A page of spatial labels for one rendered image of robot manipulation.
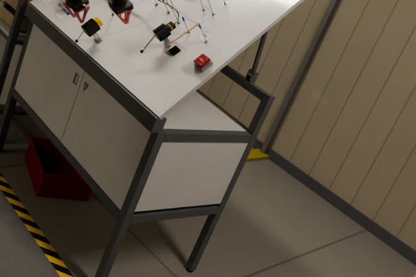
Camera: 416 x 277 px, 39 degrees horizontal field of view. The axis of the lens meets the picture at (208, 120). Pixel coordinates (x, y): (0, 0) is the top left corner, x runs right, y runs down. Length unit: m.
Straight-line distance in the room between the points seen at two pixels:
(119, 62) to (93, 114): 0.28
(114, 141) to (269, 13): 0.84
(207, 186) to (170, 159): 0.33
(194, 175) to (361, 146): 2.10
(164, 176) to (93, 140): 0.38
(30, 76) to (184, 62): 1.02
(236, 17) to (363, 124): 2.15
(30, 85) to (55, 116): 0.30
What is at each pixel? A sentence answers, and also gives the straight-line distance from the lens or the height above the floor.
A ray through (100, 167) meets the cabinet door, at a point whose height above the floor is 0.48.
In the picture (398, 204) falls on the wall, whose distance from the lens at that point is 4.40.
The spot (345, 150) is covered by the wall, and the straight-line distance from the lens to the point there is 4.53.
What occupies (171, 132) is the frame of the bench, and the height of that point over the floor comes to 0.80.
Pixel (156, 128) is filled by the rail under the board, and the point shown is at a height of 0.82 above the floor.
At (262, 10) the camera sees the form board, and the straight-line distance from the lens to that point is 2.50.
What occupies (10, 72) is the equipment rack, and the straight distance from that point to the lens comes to 3.95.
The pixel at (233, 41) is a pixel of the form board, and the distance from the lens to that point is 2.41.
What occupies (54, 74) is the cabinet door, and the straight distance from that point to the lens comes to 2.96.
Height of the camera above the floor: 1.67
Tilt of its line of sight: 19 degrees down
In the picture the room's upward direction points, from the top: 23 degrees clockwise
